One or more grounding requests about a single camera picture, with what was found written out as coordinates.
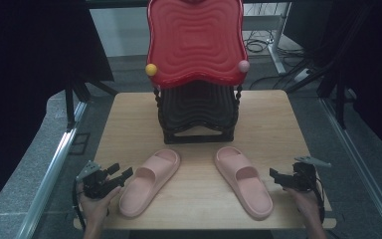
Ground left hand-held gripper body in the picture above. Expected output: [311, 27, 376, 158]
[76, 159, 114, 200]

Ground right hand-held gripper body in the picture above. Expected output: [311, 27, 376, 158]
[290, 155, 332, 194]

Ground pink slipper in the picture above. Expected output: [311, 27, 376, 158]
[118, 148, 182, 219]
[214, 145, 275, 221]

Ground red and black shoe rack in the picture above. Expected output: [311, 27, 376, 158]
[144, 0, 251, 145]

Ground person's left hand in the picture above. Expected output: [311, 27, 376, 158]
[76, 183, 122, 231]

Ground person's right hand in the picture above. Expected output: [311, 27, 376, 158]
[286, 186, 323, 228]

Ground black metal stand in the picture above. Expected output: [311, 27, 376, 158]
[285, 0, 357, 131]
[64, 77, 119, 131]

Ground black curtain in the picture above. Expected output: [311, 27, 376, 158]
[0, 0, 115, 221]
[283, 0, 382, 164]

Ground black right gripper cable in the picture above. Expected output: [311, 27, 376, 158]
[312, 176, 326, 224]

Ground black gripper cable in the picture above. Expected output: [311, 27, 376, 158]
[71, 178, 88, 233]
[312, 176, 326, 224]

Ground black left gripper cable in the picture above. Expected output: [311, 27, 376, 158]
[71, 178, 88, 233]

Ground aluminium rail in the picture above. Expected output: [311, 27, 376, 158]
[14, 101, 90, 239]
[319, 97, 382, 239]

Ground white desk frame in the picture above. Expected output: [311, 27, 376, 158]
[242, 1, 293, 76]

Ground black floor cables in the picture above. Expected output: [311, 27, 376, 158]
[244, 29, 309, 92]

